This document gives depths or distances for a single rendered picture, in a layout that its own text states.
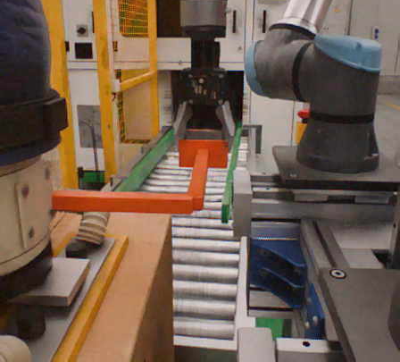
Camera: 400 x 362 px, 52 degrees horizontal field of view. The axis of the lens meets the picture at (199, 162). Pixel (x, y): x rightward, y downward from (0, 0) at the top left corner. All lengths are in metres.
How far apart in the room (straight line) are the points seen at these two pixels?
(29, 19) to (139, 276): 0.36
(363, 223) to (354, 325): 0.43
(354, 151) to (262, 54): 0.26
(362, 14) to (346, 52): 9.27
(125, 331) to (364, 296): 0.27
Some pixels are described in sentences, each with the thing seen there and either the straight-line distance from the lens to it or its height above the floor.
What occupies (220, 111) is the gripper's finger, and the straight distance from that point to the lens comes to 0.72.
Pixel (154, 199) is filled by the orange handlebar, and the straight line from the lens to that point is 0.50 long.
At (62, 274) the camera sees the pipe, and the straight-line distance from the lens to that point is 0.54.
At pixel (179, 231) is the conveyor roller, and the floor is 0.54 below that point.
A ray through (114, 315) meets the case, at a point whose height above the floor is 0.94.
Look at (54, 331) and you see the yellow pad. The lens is 0.50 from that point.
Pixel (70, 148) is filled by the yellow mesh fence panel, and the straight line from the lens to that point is 1.74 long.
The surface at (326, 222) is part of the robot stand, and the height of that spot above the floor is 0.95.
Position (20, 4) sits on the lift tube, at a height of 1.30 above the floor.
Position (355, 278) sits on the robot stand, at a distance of 0.45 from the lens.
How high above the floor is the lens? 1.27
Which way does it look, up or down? 17 degrees down
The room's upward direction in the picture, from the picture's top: straight up
